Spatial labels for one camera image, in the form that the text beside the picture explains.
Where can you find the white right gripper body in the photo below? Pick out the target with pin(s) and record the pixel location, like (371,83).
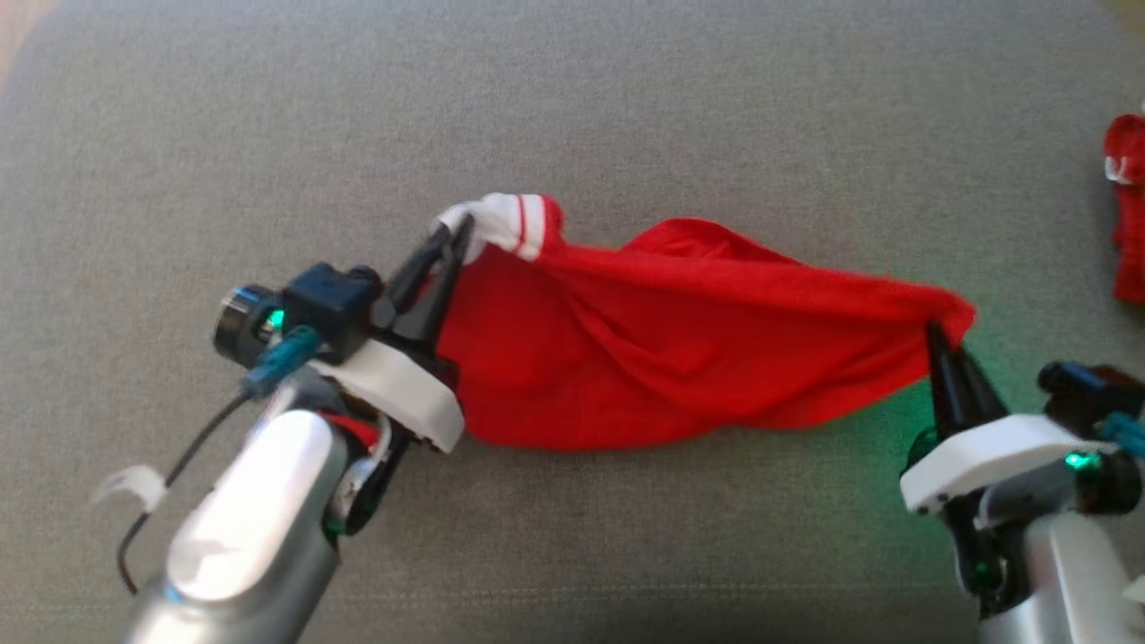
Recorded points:
(984,456)

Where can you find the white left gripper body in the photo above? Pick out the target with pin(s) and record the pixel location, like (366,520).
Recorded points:
(402,394)

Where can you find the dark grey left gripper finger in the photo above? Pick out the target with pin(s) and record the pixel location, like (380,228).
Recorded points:
(443,295)
(416,268)

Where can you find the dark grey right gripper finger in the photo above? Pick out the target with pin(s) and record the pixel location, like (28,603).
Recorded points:
(942,385)
(975,394)

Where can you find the red shorts with white trim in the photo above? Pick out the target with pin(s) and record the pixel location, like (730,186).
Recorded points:
(1129,215)

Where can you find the red shirt with white stripes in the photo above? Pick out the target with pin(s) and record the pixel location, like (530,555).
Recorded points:
(680,349)

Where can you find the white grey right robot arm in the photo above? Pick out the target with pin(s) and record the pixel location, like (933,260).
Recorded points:
(1064,572)

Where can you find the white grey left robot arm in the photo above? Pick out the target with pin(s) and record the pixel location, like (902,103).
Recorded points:
(250,528)

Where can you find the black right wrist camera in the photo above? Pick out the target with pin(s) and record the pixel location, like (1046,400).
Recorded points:
(1096,394)

